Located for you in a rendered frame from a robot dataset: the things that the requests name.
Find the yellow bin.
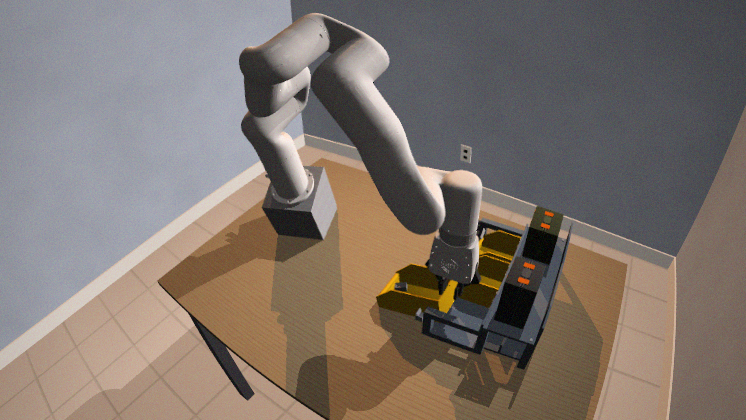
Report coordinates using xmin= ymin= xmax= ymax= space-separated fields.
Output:
xmin=458 ymin=255 xmax=510 ymax=308
xmin=378 ymin=263 xmax=457 ymax=317
xmin=479 ymin=230 xmax=521 ymax=263

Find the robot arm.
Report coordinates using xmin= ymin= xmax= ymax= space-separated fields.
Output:
xmin=239 ymin=13 xmax=485 ymax=247

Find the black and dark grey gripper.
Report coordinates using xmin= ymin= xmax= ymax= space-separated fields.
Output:
xmin=425 ymin=230 xmax=481 ymax=300

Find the grey slanted shelf rack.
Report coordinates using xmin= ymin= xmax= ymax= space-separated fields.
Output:
xmin=415 ymin=218 xmax=574 ymax=370

